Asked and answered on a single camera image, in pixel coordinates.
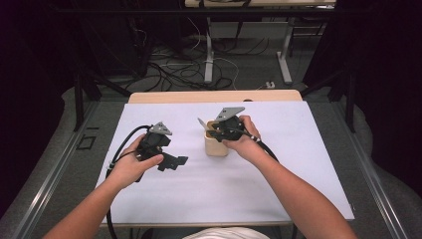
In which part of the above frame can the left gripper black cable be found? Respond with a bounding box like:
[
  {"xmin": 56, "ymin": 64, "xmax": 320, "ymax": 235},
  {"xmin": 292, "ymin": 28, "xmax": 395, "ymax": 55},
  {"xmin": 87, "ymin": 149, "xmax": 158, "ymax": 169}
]
[{"xmin": 105, "ymin": 124, "xmax": 152, "ymax": 239}]

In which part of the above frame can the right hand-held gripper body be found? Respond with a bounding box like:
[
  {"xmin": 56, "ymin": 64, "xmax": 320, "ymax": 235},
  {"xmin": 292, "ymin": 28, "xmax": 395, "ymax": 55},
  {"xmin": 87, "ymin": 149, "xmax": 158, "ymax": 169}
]
[{"xmin": 212, "ymin": 107, "xmax": 247, "ymax": 142}]

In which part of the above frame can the metal floor rail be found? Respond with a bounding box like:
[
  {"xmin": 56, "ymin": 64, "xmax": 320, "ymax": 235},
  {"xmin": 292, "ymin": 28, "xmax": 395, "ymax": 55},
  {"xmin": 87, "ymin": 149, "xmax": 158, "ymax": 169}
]
[
  {"xmin": 332, "ymin": 101, "xmax": 404, "ymax": 239},
  {"xmin": 13, "ymin": 101, "xmax": 101, "ymax": 239}
]

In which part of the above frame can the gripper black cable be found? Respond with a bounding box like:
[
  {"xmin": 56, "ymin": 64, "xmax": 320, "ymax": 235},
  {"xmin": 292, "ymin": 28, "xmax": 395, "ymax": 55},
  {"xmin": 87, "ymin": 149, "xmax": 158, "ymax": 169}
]
[
  {"xmin": 243, "ymin": 128, "xmax": 300, "ymax": 239},
  {"xmin": 105, "ymin": 124, "xmax": 152, "ymax": 239}
]

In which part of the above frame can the desk with white legs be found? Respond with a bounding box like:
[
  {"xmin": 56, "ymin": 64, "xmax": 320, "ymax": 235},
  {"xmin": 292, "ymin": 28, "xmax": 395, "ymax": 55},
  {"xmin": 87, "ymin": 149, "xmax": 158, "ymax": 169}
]
[{"xmin": 184, "ymin": 0, "xmax": 336, "ymax": 86}]

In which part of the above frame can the black floor cables bundle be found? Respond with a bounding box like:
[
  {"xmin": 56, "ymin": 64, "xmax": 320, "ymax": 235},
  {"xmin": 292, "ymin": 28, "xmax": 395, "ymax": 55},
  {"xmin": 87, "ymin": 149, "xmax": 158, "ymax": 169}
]
[{"xmin": 145, "ymin": 33, "xmax": 240, "ymax": 93}]

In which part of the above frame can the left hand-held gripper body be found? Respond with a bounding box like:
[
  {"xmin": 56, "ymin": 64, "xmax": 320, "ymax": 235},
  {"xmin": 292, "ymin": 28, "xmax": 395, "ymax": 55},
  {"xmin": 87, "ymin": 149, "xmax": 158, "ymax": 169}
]
[{"xmin": 135, "ymin": 121, "xmax": 173, "ymax": 164}]

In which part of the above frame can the light wooden table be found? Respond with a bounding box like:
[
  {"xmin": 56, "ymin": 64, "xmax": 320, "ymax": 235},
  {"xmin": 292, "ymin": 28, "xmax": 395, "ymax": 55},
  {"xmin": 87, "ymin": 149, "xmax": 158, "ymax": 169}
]
[{"xmin": 99, "ymin": 89, "xmax": 355, "ymax": 229}]

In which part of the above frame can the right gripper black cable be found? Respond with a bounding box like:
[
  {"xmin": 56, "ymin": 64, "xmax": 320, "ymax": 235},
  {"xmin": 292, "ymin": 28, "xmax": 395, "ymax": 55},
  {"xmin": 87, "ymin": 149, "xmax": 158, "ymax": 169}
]
[{"xmin": 243, "ymin": 128, "xmax": 300, "ymax": 239}]

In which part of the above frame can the person's left hand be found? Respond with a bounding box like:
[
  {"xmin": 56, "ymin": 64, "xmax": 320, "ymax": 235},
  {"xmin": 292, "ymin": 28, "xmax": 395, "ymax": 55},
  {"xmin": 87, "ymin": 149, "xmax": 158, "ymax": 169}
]
[{"xmin": 107, "ymin": 133, "xmax": 165, "ymax": 191}]

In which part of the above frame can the white table sheet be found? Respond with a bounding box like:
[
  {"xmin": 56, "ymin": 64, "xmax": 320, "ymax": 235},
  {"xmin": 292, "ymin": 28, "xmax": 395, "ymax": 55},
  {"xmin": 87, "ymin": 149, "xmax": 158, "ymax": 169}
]
[{"xmin": 96, "ymin": 101, "xmax": 355, "ymax": 224}]

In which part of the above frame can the white floor cable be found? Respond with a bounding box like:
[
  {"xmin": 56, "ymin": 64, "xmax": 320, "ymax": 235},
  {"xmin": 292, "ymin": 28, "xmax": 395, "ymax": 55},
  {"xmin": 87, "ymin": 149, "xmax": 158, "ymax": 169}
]
[{"xmin": 185, "ymin": 16, "xmax": 241, "ymax": 92}]

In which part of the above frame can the person's white shirt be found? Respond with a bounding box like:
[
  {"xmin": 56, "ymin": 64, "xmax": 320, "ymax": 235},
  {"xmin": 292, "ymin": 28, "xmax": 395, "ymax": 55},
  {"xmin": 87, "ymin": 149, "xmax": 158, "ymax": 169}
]
[{"xmin": 181, "ymin": 226, "xmax": 272, "ymax": 239}]

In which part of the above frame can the person's right hand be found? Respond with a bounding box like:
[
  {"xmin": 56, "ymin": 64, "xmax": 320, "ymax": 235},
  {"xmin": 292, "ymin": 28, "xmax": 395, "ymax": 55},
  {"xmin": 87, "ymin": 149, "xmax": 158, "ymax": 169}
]
[{"xmin": 221, "ymin": 115, "xmax": 263, "ymax": 164}]

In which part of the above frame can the black metal stand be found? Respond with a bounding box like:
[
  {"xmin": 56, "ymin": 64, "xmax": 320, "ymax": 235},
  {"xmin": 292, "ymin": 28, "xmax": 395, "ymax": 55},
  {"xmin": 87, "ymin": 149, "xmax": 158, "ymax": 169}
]
[
  {"xmin": 72, "ymin": 63, "xmax": 133, "ymax": 132},
  {"xmin": 300, "ymin": 64, "xmax": 358, "ymax": 134}
]

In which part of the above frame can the small wooden box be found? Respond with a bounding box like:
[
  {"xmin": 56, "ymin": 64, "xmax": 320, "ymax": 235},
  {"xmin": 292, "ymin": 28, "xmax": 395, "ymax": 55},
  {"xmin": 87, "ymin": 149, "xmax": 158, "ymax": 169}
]
[{"xmin": 203, "ymin": 119, "xmax": 230, "ymax": 157}]

